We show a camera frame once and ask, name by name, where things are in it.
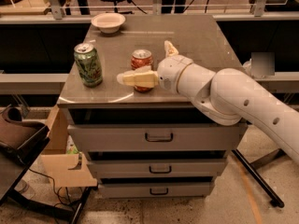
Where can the cardboard box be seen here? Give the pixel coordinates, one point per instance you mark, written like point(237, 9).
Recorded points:
point(68, 170)

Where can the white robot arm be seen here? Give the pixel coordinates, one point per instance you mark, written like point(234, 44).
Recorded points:
point(226, 96)

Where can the grey drawer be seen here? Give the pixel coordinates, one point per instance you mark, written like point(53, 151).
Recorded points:
point(156, 190)
point(210, 136)
point(156, 168)

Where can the green soda can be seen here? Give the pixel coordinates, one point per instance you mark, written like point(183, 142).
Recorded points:
point(88, 64)

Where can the brown padded chair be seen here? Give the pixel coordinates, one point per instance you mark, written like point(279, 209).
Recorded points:
point(19, 138)

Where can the black metal stand leg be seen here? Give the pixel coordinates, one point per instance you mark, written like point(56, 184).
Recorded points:
point(252, 168)

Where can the metal railing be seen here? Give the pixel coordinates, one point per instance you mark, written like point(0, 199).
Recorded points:
point(76, 11)

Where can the middle grey drawer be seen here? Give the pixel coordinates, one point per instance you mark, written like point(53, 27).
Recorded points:
point(156, 168)

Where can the grey drawer cabinet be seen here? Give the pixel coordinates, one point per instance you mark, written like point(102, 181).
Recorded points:
point(195, 36)

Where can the top grey drawer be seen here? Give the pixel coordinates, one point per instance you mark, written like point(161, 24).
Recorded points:
point(210, 136)

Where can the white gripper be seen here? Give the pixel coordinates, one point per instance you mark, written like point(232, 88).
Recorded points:
point(170, 73)

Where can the bottom grey drawer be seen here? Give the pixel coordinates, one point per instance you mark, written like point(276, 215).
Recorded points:
point(156, 190)

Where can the red coke can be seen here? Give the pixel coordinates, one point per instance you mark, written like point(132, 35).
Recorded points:
point(140, 58)

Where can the white paper bowl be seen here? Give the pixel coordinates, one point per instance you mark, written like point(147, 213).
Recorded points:
point(108, 23)

